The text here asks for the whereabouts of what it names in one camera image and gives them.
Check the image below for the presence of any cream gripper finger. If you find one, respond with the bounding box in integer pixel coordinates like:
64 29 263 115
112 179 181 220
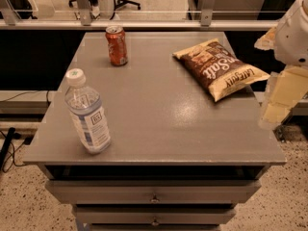
258 65 308 130
254 27 276 51

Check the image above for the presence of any brown chip bag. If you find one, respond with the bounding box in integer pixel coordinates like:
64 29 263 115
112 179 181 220
173 38 270 102

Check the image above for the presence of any clear water bottle blue label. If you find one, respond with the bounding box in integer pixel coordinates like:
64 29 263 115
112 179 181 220
64 68 111 154

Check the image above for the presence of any orange soda can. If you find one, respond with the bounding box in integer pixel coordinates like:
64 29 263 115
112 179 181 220
105 25 128 66

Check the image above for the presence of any grey cabinet with drawers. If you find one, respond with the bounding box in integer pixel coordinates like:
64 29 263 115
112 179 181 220
24 32 285 231

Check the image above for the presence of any upper grey drawer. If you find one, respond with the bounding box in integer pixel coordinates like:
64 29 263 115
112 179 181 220
45 180 261 204

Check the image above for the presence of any grey drawer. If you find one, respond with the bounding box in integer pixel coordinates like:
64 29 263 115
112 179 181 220
45 180 261 204
73 205 236 226

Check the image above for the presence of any lower grey drawer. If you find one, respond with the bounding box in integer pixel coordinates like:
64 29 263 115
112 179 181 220
73 205 236 226

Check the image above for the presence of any metal railing frame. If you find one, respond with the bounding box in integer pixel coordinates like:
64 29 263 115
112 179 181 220
0 0 278 31

